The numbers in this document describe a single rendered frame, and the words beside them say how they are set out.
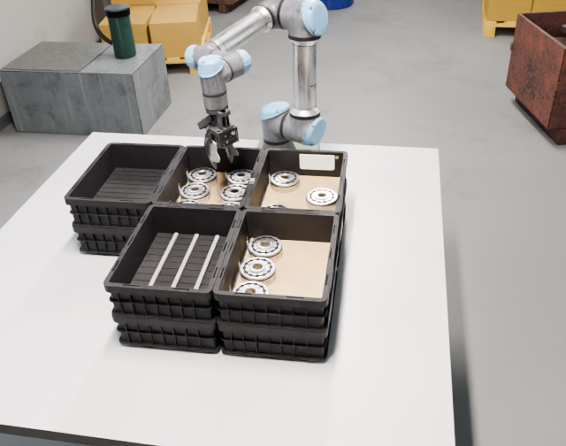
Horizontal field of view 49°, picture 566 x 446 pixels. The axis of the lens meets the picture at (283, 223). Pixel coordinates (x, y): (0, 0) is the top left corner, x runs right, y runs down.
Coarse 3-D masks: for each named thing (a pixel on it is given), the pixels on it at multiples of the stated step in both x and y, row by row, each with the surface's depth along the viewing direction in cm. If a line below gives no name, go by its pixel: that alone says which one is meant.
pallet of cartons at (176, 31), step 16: (112, 0) 565; (128, 0) 565; (144, 0) 564; (160, 0) 578; (176, 0) 576; (192, 0) 574; (144, 16) 537; (160, 16) 535; (176, 16) 533; (192, 16) 531; (208, 16) 626; (144, 32) 523; (160, 32) 522; (176, 32) 523; (192, 32) 524; (208, 32) 630; (176, 48) 531
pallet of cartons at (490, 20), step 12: (492, 0) 575; (504, 0) 573; (516, 0) 570; (528, 0) 568; (540, 0) 565; (552, 0) 562; (564, 0) 560; (492, 12) 581; (504, 12) 579; (516, 12) 576; (492, 24) 584; (504, 24) 583; (492, 36) 590
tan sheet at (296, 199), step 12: (300, 180) 223; (312, 180) 222; (324, 180) 222; (336, 180) 222; (276, 192) 216; (300, 192) 216; (336, 192) 215; (264, 204) 210; (288, 204) 210; (300, 204) 209
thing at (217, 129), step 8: (208, 112) 189; (216, 112) 188; (224, 112) 190; (216, 120) 191; (224, 120) 190; (208, 128) 194; (216, 128) 192; (224, 128) 190; (232, 128) 191; (216, 136) 191; (224, 136) 191; (232, 136) 193; (224, 144) 192
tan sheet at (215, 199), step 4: (216, 172) 230; (220, 176) 227; (224, 176) 227; (220, 180) 225; (224, 180) 225; (216, 184) 222; (220, 184) 222; (224, 184) 222; (212, 188) 220; (216, 188) 220; (220, 188) 220; (212, 192) 218; (216, 192) 218; (212, 196) 216; (216, 196) 216; (212, 200) 214; (216, 200) 214
